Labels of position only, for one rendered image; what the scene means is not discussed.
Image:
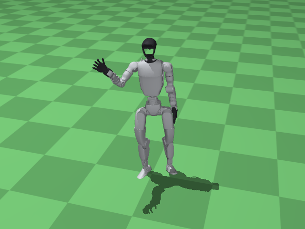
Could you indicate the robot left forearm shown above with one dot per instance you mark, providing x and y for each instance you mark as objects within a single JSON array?
[{"x": 172, "y": 98}]

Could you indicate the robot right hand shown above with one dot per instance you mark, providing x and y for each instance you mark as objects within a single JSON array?
[{"x": 101, "y": 67}]

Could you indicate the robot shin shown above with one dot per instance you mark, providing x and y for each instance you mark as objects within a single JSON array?
[
  {"x": 169, "y": 152},
  {"x": 144, "y": 153}
]

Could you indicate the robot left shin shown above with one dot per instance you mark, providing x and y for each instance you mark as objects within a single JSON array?
[{"x": 169, "y": 152}]

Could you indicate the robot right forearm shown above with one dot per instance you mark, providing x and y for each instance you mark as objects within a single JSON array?
[{"x": 114, "y": 78}]

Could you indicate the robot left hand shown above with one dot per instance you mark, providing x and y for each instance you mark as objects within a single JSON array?
[{"x": 174, "y": 111}]

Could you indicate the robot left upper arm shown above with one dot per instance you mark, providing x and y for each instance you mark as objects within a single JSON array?
[{"x": 168, "y": 68}]

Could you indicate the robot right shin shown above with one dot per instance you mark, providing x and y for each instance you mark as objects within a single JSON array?
[{"x": 144, "y": 153}]

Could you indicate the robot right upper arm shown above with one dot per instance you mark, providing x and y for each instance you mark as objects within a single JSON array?
[{"x": 128, "y": 73}]

